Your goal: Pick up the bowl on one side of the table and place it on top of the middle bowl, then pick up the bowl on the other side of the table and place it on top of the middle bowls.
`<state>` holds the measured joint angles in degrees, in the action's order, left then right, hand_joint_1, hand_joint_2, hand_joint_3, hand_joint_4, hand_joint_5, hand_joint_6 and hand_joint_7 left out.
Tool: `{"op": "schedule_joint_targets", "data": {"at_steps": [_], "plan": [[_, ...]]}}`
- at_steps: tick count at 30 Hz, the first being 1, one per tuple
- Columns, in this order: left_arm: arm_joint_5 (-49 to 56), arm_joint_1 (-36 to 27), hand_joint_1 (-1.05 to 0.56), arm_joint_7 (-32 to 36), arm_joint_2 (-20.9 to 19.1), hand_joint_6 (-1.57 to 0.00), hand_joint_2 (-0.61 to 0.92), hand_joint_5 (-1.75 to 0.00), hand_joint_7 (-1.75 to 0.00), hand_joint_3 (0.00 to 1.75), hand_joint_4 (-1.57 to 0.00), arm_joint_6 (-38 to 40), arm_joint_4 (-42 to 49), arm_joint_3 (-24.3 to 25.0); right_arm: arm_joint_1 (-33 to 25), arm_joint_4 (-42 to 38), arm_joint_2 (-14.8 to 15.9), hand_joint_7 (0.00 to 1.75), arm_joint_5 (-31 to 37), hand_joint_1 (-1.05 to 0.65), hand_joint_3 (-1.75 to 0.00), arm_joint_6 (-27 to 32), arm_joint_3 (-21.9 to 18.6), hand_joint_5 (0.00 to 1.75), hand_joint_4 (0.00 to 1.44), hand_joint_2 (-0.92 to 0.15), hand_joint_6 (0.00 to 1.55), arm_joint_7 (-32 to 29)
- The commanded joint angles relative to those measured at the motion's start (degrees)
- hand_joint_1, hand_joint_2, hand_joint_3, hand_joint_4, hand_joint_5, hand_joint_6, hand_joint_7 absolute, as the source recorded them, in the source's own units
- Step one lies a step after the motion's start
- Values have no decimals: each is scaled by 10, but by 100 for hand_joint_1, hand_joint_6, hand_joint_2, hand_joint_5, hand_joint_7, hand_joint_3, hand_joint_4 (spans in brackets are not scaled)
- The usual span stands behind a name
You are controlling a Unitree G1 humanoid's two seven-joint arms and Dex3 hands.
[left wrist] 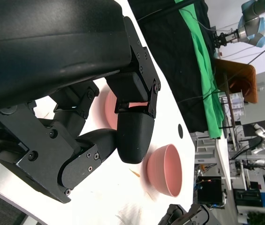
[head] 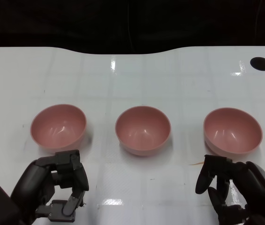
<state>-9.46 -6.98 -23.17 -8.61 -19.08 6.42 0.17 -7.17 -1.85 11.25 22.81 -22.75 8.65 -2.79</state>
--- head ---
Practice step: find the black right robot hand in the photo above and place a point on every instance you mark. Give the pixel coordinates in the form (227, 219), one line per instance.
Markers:
(256, 185)

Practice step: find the black round table grommet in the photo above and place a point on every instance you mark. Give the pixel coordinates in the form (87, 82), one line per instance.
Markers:
(260, 63)

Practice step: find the small tan sliver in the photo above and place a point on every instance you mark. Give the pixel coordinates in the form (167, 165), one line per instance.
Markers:
(198, 163)

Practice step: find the black backdrop cloth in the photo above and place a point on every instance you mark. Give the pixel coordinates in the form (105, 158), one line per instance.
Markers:
(132, 23)

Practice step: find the pink plastic bowl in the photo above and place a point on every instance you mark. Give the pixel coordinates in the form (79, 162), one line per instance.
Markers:
(58, 126)
(232, 131)
(142, 130)

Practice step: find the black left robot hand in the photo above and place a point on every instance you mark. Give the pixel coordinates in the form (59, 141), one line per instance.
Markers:
(31, 178)

